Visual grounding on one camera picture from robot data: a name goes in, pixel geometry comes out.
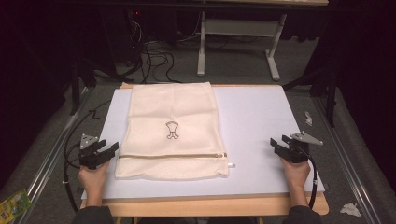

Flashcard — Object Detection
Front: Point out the person's left hand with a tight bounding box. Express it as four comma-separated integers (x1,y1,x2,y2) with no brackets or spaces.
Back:
78,161,110,191

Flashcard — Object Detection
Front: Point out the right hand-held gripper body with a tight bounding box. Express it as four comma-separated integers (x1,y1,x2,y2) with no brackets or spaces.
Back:
284,131,324,164

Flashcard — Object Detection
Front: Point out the green and yellow packet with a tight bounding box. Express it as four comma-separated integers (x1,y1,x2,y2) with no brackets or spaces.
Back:
0,188,34,224

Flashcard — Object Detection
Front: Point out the crumpled white paper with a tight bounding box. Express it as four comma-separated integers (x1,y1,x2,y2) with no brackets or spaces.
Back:
339,203,363,218

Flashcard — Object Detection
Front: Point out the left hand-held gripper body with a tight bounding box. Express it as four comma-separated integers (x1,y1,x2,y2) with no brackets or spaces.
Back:
78,133,110,171

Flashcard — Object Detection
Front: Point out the person's right hand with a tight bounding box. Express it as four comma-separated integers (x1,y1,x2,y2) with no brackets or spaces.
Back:
280,157,312,189

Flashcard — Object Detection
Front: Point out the wooden table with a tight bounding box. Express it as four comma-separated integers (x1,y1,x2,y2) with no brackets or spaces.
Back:
78,82,331,217

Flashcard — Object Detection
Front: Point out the cream mesh laundry bag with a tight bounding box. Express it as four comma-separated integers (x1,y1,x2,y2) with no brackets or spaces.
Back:
114,81,236,181

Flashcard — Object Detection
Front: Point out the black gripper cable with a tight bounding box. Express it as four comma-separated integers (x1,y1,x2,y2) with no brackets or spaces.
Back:
63,99,112,215
303,148,318,210

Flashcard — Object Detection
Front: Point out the white desk frame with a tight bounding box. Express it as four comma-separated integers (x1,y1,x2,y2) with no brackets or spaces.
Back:
196,0,330,82

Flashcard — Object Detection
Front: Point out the dark curtain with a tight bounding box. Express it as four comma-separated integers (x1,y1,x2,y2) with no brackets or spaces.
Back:
0,0,104,189
317,0,396,194

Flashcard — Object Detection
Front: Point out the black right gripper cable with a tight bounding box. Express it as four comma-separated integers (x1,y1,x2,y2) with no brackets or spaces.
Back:
303,148,318,210

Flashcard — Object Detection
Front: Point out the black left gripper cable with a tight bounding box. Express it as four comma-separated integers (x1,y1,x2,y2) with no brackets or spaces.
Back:
63,99,112,215

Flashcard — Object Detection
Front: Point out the black stand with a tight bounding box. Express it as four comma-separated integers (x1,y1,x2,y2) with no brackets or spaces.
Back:
282,60,340,129
68,57,98,117

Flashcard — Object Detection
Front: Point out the dark box with red light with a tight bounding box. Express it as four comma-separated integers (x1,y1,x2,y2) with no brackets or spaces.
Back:
102,6,148,67

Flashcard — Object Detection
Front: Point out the white board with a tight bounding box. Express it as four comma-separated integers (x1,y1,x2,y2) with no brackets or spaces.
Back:
81,84,326,201

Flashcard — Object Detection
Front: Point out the metal floor rail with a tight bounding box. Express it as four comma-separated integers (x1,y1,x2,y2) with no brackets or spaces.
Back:
312,95,376,224
12,87,94,224

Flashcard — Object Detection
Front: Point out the tangle of black floor cables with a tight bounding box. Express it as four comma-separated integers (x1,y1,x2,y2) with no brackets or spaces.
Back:
122,18,202,85

